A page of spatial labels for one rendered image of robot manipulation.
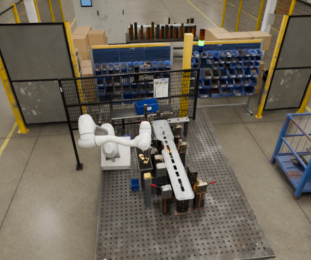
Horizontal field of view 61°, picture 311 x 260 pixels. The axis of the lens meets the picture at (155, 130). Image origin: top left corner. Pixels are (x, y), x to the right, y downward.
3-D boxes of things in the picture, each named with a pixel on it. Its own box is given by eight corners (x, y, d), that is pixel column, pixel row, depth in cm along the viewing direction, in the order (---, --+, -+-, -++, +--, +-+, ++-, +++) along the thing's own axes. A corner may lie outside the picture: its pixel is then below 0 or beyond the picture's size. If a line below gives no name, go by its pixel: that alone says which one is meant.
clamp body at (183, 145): (186, 166, 330) (189, 145, 310) (177, 167, 328) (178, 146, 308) (184, 161, 337) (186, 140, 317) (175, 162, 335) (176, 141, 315)
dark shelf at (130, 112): (174, 113, 374) (174, 111, 373) (110, 119, 361) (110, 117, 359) (170, 105, 392) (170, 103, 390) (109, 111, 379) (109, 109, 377)
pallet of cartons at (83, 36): (106, 78, 702) (101, 38, 641) (76, 79, 699) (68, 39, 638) (110, 61, 800) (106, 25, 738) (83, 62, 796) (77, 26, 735)
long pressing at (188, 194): (198, 197, 253) (198, 196, 253) (175, 201, 250) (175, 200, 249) (166, 119, 364) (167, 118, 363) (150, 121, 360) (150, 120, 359)
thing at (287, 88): (256, 118, 544) (284, 15, 427) (254, 114, 556) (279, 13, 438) (304, 115, 553) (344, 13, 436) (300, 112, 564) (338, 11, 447)
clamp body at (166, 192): (172, 214, 273) (173, 190, 252) (161, 215, 271) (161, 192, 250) (169, 206, 280) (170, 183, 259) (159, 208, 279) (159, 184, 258)
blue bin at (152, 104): (158, 111, 374) (158, 102, 366) (137, 115, 365) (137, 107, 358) (154, 105, 386) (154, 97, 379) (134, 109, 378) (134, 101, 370)
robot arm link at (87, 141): (94, 146, 241) (92, 131, 243) (76, 149, 244) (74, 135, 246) (100, 147, 254) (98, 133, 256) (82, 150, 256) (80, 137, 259)
